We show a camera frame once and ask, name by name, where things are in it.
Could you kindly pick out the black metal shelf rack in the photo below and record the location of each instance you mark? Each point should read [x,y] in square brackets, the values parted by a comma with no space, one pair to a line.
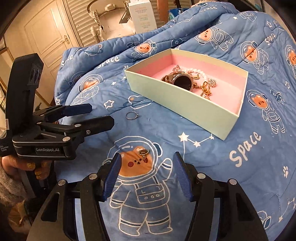
[182,4]

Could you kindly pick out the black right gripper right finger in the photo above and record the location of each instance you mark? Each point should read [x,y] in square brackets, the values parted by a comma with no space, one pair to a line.
[238,219]

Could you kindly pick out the tall white carton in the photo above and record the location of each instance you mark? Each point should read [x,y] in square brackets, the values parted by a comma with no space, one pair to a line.
[142,16]

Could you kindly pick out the rose gold bangle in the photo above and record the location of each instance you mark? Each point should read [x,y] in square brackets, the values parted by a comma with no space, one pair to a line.
[177,69]

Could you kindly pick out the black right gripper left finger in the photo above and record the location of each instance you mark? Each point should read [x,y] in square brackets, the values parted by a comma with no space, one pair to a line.
[56,220]

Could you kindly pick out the beige strap wristwatch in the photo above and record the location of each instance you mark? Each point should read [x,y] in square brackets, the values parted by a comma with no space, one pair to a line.
[180,79]

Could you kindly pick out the white baby high chair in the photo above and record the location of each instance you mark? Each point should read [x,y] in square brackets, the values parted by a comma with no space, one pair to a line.
[112,19]

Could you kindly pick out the white panelled door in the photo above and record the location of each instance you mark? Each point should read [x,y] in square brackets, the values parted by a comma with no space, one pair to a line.
[39,28]

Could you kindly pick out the blue astronaut bear quilt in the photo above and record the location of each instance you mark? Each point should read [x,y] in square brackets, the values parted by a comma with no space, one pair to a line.
[147,202]

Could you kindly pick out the left hand gold nails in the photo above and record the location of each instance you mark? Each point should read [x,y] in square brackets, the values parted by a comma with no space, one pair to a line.
[13,164]

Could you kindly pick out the blue white package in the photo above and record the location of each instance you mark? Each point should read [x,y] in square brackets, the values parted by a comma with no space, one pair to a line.
[176,16]

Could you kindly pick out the white box pink lining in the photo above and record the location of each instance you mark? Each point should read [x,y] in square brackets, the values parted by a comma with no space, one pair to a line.
[217,115]

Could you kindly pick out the gold chain ornament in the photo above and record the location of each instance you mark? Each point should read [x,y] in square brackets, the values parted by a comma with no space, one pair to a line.
[206,91]

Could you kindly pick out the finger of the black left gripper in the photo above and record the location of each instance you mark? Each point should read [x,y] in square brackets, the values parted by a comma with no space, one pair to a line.
[55,113]
[51,141]

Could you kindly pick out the small crystal charm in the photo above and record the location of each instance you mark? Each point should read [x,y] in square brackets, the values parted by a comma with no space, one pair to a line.
[212,83]

